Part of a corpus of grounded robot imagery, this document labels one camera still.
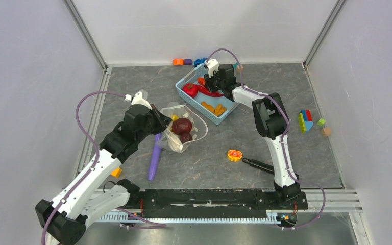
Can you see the tan wooden cube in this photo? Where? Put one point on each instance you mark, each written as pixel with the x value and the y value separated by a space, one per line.
pixel 326 132

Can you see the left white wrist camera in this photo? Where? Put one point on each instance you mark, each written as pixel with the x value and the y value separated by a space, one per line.
pixel 139 98

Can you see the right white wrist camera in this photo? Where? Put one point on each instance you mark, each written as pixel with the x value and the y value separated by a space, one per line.
pixel 212 66

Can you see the orange round toy slice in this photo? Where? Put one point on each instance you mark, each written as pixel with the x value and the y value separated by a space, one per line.
pixel 234 155

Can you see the red toy tomato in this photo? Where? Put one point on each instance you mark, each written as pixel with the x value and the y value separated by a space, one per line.
pixel 190 89

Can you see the blue toy car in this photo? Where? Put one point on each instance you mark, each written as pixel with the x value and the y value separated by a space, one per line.
pixel 198 62

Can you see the black marker pen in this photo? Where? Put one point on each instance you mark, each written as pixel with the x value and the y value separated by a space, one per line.
pixel 259 165

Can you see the purple toy microphone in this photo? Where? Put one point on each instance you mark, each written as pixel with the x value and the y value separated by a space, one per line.
pixel 155 158

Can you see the yellow toy pear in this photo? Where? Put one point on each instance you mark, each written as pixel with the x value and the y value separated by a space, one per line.
pixel 174 118

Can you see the orange toy carrot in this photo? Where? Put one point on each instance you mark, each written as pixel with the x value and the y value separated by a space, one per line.
pixel 201 81

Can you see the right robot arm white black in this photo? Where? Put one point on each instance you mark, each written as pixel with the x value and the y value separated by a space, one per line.
pixel 271 121

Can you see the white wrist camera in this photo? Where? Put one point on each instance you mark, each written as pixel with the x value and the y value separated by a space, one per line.
pixel 139 98
pixel 212 66

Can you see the small dark red toy fruit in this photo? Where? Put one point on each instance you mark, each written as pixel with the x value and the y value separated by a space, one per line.
pixel 185 137

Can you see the white toy egg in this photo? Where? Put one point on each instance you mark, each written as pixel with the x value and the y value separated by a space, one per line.
pixel 175 143

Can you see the red toy chili pepper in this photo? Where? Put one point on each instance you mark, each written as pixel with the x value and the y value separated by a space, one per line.
pixel 206 91

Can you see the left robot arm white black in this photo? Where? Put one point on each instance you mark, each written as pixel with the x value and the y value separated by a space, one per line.
pixel 69 214

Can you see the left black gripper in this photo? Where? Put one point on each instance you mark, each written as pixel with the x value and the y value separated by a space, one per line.
pixel 163 121

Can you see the orange cylinder block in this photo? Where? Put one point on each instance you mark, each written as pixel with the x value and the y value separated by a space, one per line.
pixel 178 62

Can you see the clear dotted zip top bag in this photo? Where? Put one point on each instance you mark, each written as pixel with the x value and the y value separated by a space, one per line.
pixel 199 130

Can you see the multicolour block stack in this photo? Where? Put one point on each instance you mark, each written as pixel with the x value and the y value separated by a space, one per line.
pixel 305 121

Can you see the green cube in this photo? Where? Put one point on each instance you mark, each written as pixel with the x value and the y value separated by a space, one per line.
pixel 321 122

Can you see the dark red toy onion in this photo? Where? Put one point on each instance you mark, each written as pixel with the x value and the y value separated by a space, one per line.
pixel 181 125

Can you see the orange wedge block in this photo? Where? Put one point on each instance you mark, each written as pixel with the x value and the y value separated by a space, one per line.
pixel 117 172

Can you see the orange toy croissant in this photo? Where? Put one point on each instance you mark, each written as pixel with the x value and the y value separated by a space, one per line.
pixel 217 111

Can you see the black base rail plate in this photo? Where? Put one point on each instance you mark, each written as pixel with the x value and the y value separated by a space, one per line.
pixel 211 203

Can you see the teal and tan cubes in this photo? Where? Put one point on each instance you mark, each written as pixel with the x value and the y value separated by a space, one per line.
pixel 238 68

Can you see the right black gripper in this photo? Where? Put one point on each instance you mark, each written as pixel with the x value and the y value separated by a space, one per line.
pixel 209 81

